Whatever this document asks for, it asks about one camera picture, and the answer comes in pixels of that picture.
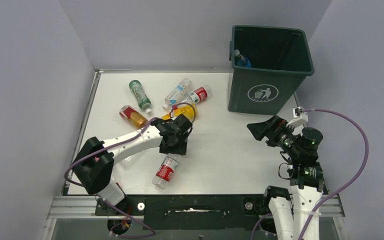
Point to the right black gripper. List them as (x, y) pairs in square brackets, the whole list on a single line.
[(259, 129)]

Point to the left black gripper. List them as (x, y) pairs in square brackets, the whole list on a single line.
[(179, 150)]

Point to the yellow label bottle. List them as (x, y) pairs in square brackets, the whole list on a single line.
[(189, 110)]

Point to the blue label water bottle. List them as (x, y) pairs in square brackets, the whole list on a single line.
[(241, 60)]

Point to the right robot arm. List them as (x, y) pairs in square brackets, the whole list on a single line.
[(294, 209)]

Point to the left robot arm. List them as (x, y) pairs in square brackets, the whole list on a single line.
[(94, 163)]

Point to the dark green trash bin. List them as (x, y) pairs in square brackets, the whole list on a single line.
[(281, 61)]

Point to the white blue label bottle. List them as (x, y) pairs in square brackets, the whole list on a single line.
[(177, 93)]

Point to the red label water bottle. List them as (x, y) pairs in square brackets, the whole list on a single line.
[(198, 95)]

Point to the red gold label bottle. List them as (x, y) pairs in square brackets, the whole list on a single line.
[(133, 117)]

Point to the green label tea bottle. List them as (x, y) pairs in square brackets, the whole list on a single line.
[(142, 99)]

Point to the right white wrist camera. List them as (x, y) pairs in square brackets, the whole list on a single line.
[(300, 117)]

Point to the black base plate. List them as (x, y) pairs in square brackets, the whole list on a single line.
[(192, 212)]

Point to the aluminium front rail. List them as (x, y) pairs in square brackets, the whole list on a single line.
[(84, 207)]

